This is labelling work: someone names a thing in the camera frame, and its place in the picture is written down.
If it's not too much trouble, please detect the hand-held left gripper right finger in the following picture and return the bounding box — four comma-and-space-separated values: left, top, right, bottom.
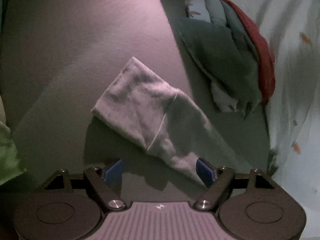
192, 157, 282, 211

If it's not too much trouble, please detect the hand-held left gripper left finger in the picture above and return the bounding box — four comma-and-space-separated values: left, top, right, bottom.
37, 158, 127, 211

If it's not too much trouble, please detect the light grey garment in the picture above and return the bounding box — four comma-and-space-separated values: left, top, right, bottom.
91, 56, 218, 188

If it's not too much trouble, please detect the person's green clothing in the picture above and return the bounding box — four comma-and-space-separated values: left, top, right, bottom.
0, 95, 27, 187

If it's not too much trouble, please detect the grey-green shirt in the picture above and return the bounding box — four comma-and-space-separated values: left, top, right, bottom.
178, 17, 263, 119

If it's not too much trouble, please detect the white carrot-printed sheet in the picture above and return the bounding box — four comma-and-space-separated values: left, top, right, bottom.
250, 0, 320, 232

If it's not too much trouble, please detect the red checked garment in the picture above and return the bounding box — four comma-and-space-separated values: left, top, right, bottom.
216, 0, 276, 105

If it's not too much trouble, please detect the light blue printed garment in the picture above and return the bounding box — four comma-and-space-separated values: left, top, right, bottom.
185, 0, 213, 24

